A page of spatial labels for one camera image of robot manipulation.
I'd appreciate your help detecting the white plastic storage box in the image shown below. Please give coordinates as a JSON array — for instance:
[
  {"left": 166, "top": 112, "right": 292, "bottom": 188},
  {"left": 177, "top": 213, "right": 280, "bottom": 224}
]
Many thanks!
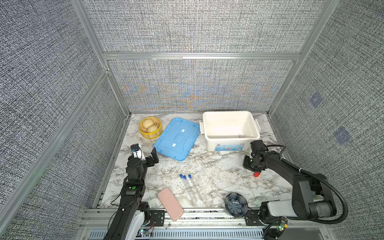
[{"left": 200, "top": 111, "right": 261, "bottom": 152}]

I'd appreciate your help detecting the back steamed bun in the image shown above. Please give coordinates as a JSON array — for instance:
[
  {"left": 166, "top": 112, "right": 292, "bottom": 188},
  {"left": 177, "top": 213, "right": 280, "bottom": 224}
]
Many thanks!
[{"left": 142, "top": 119, "right": 154, "bottom": 129}]

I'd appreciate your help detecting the black flower-shaped dish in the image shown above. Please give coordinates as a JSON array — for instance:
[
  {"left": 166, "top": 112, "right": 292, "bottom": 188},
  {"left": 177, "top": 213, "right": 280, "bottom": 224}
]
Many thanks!
[{"left": 225, "top": 193, "right": 249, "bottom": 218}]

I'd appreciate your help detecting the front steamed bun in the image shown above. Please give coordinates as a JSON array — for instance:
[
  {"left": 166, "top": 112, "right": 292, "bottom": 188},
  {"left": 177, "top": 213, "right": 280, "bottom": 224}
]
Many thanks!
[{"left": 147, "top": 125, "right": 159, "bottom": 133}]

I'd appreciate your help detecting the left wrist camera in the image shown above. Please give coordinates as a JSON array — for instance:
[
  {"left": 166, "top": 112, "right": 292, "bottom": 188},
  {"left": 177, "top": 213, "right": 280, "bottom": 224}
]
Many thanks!
[{"left": 131, "top": 144, "right": 141, "bottom": 152}]

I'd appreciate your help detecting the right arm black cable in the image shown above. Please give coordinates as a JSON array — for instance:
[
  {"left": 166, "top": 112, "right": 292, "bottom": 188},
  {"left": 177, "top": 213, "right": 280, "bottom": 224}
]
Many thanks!
[{"left": 265, "top": 144, "right": 349, "bottom": 225}]

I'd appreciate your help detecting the steamed bun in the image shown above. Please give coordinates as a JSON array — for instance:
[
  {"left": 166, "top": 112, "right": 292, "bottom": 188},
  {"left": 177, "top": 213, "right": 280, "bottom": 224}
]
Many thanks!
[
  {"left": 147, "top": 125, "right": 159, "bottom": 133},
  {"left": 142, "top": 119, "right": 154, "bottom": 129}
]

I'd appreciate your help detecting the blue plastic box lid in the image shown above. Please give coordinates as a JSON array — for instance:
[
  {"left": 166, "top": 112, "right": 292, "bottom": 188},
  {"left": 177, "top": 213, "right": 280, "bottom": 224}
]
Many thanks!
[{"left": 154, "top": 118, "right": 201, "bottom": 162}]

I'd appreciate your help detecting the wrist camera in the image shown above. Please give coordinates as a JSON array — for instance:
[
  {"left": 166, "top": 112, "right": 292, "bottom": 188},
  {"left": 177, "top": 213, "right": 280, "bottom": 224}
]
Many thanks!
[
  {"left": 250, "top": 140, "right": 268, "bottom": 153},
  {"left": 131, "top": 144, "right": 141, "bottom": 152}
]

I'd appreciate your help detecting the yellow bamboo steamer basket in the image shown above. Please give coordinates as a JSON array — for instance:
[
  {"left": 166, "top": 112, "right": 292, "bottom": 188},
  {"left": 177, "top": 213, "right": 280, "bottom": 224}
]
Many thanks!
[{"left": 139, "top": 117, "right": 163, "bottom": 139}]

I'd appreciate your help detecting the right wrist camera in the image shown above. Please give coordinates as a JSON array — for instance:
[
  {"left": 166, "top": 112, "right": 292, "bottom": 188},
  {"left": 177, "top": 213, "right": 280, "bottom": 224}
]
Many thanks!
[{"left": 250, "top": 140, "right": 268, "bottom": 153}]

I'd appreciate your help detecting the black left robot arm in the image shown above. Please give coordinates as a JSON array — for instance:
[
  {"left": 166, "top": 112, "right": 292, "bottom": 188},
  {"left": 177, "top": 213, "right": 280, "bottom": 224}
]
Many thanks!
[{"left": 104, "top": 144, "right": 159, "bottom": 240}]

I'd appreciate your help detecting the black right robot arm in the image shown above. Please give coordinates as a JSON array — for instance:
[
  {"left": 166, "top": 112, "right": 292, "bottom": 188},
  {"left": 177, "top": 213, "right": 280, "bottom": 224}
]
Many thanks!
[{"left": 243, "top": 140, "right": 337, "bottom": 224}]

